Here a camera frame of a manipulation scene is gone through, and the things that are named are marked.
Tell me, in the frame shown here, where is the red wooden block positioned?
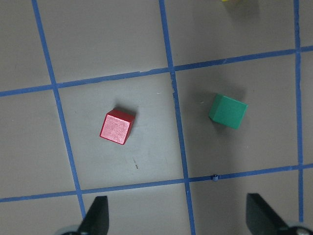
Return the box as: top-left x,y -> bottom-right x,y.
99,109 -> 135,145

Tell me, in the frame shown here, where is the green wooden block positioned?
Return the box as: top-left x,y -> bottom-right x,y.
208,94 -> 248,129

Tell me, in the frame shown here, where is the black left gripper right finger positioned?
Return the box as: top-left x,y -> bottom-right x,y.
246,193 -> 290,235

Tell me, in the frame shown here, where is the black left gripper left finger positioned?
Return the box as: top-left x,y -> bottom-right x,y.
77,196 -> 109,235

